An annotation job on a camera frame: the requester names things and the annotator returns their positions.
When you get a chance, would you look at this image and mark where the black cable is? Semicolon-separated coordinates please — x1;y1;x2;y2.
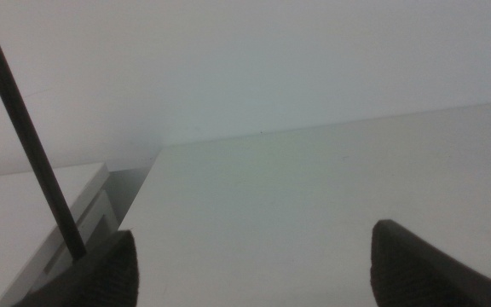
0;0;88;262

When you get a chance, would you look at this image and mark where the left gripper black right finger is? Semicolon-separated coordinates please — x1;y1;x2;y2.
369;219;491;307

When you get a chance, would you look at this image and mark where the white side cabinet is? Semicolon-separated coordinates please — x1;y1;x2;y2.
0;161;121;307

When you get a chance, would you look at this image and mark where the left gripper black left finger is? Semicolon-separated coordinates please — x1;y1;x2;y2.
10;229;140;307

